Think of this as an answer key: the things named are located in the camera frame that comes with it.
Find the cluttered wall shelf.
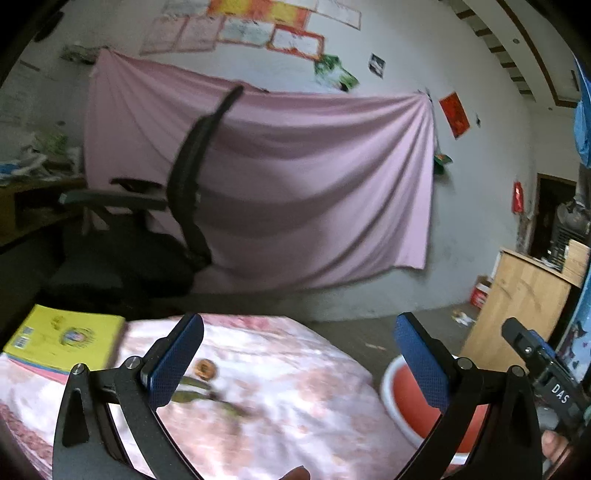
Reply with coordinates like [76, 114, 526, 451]
[61, 44, 101, 63]

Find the white wall calendar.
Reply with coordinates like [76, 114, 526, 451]
[0, 65, 40, 123]

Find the green leaf sprig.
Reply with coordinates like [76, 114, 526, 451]
[172, 375, 254, 417]

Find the white red plastic basin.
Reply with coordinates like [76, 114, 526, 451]
[380, 354, 492, 468]

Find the wooden cabinet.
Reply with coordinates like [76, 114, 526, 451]
[459, 248, 585, 370]

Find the group of wall certificates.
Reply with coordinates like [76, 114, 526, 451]
[139, 0, 362, 61]

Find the wooden box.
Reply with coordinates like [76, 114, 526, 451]
[563, 239, 591, 288]

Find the pile of papers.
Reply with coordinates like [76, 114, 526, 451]
[0, 130, 83, 181]

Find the floral pink blanket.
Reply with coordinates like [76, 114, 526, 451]
[0, 314, 416, 480]

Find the pink hanging cloth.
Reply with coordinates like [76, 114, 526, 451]
[84, 48, 437, 291]

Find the printed sack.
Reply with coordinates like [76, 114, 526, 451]
[556, 270, 591, 384]

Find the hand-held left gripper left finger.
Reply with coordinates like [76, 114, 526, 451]
[52, 313, 205, 480]

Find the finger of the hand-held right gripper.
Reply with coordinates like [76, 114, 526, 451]
[501, 318, 544, 376]
[534, 339, 561, 370]

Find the dark appliance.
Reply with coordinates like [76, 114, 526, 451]
[551, 198, 583, 273]

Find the person's right hand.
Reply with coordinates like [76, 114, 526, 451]
[540, 429, 575, 467]

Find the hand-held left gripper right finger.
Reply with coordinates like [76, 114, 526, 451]
[394, 312, 544, 480]

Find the pink book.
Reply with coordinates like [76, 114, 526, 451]
[0, 353, 70, 386]

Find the person's left hand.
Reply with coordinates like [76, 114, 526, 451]
[271, 465, 311, 480]

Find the red carton box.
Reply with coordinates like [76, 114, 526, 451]
[469, 275, 493, 308]

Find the wooden shelf desk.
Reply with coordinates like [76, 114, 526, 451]
[0, 176, 89, 247]

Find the yellow book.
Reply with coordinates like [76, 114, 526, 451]
[2, 304, 126, 374]

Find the blue hanging cloth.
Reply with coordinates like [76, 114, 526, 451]
[571, 53, 591, 168]

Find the red paper poster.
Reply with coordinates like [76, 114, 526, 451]
[438, 91, 471, 140]

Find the black office chair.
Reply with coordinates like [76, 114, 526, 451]
[46, 85, 245, 305]

